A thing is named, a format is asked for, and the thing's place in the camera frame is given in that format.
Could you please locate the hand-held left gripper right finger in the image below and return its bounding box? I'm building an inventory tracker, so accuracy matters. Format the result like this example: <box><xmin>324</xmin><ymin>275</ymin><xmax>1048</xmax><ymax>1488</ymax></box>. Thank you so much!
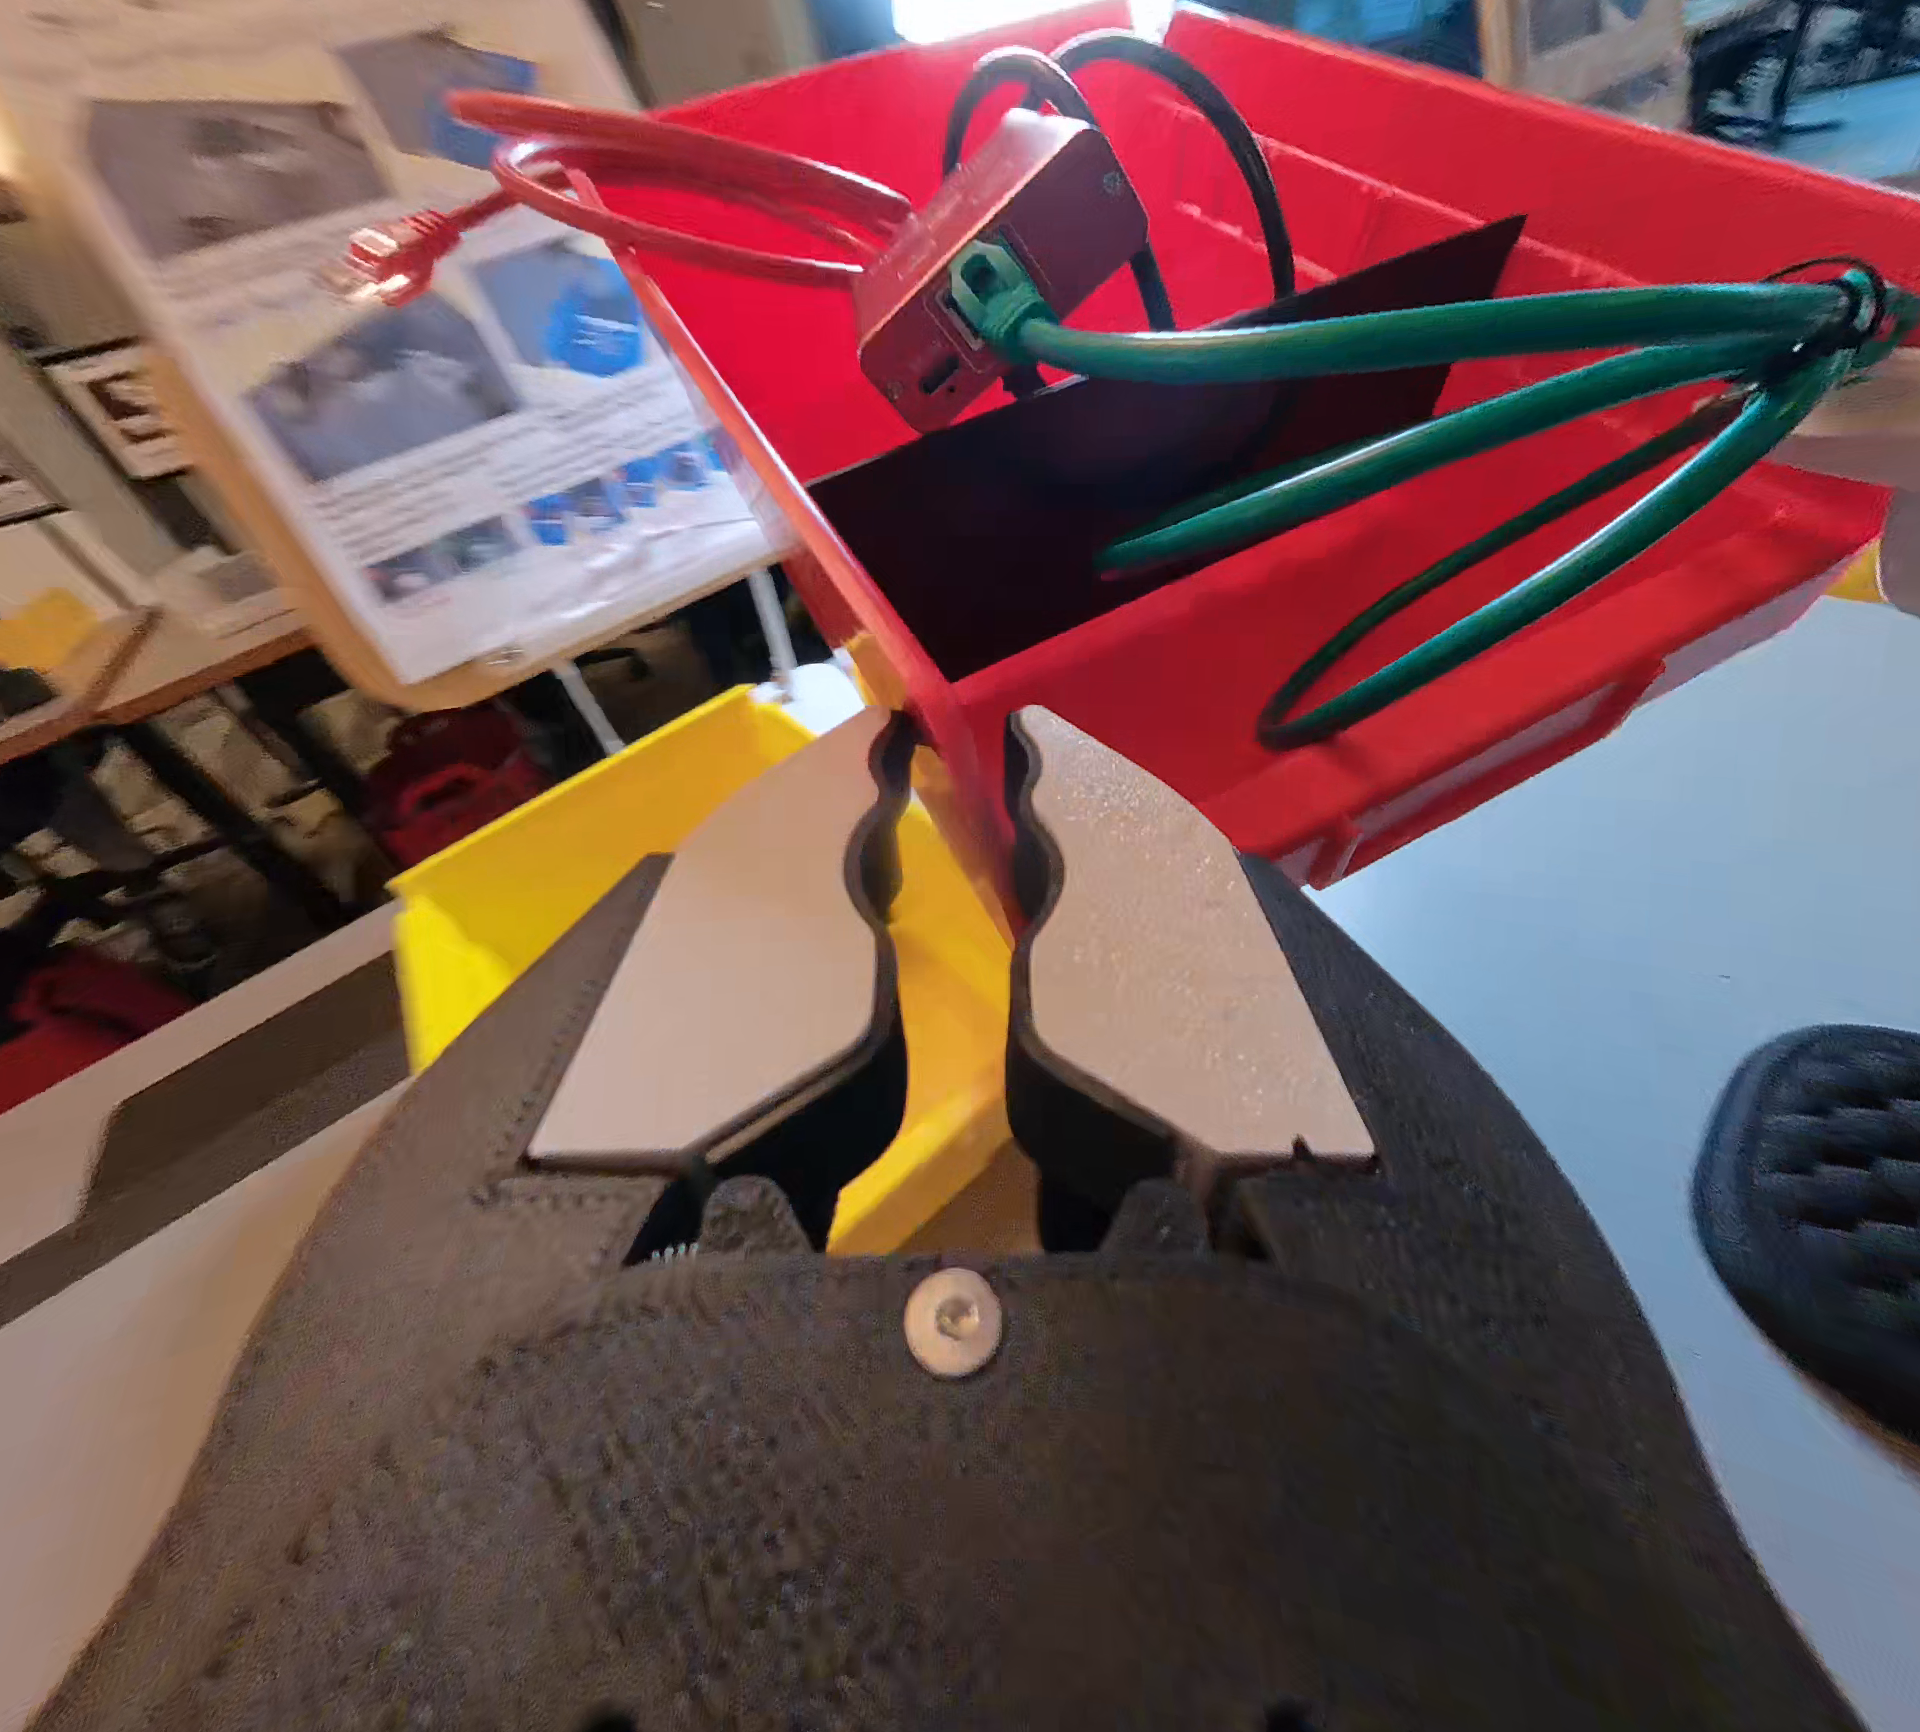
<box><xmin>1001</xmin><ymin>707</ymin><xmax>1379</xmax><ymax>1255</ymax></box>

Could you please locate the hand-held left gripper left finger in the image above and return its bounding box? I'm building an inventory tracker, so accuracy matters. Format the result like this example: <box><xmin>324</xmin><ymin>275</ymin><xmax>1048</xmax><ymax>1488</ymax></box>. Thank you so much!
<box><xmin>524</xmin><ymin>708</ymin><xmax>913</xmax><ymax>1263</ymax></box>

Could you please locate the yellow plastic bin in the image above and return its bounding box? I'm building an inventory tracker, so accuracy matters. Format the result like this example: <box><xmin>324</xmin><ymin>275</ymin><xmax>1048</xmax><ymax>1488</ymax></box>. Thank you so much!
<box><xmin>389</xmin><ymin>629</ymin><xmax>1022</xmax><ymax>1258</ymax></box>

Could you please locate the green ethernet cable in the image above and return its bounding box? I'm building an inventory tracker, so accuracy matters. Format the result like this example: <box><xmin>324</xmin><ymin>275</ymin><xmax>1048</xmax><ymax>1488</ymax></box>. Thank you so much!
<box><xmin>948</xmin><ymin>239</ymin><xmax>1920</xmax><ymax>753</ymax></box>

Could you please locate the red plastic bin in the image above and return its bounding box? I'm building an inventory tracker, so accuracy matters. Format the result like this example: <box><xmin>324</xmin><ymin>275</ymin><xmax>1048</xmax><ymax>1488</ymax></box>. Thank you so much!
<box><xmin>575</xmin><ymin>0</ymin><xmax>1900</xmax><ymax>940</ymax></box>

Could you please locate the black ethernet cable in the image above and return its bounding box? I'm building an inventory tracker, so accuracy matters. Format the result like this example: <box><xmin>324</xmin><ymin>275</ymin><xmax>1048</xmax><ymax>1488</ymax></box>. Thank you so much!
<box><xmin>942</xmin><ymin>29</ymin><xmax>1300</xmax><ymax>401</ymax></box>

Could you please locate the red metal port box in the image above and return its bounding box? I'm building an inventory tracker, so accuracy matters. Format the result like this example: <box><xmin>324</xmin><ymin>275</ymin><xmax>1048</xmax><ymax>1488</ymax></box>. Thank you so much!
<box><xmin>853</xmin><ymin>108</ymin><xmax>1151</xmax><ymax>433</ymax></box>

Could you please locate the red ethernet cable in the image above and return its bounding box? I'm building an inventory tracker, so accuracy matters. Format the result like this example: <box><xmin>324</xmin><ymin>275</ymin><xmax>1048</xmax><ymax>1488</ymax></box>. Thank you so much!
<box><xmin>326</xmin><ymin>89</ymin><xmax>918</xmax><ymax>311</ymax></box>

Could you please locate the red fabric bag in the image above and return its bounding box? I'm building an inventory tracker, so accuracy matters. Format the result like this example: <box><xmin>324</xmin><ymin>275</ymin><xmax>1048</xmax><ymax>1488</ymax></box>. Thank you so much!
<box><xmin>364</xmin><ymin>705</ymin><xmax>554</xmax><ymax>868</ymax></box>

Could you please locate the instruction sheet on clipboard stand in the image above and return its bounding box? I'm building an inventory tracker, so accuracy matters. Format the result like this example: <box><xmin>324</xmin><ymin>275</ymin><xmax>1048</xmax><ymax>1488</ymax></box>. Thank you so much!
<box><xmin>0</xmin><ymin>0</ymin><xmax>803</xmax><ymax>714</ymax></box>

